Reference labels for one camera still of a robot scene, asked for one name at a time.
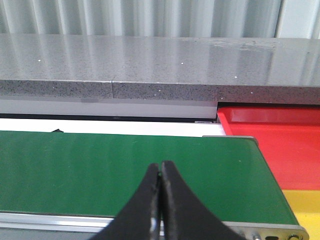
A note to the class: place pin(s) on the green conveyor belt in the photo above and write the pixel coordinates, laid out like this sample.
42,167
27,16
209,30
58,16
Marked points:
69,186

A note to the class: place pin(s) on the grey granite counter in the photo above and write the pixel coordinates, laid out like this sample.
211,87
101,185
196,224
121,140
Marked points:
185,77

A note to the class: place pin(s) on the red plate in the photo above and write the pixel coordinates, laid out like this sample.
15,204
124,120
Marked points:
289,139

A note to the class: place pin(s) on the yellow plate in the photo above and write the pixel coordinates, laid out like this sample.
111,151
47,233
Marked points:
306,207

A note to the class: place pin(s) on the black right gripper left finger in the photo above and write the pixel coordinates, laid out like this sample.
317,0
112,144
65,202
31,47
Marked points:
139,219

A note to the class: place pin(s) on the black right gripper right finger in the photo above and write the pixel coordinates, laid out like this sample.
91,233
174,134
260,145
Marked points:
184,215

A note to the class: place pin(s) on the black cable clip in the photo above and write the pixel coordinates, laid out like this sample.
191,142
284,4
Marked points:
57,131

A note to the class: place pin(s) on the white curtain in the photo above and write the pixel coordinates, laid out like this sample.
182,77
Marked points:
164,18

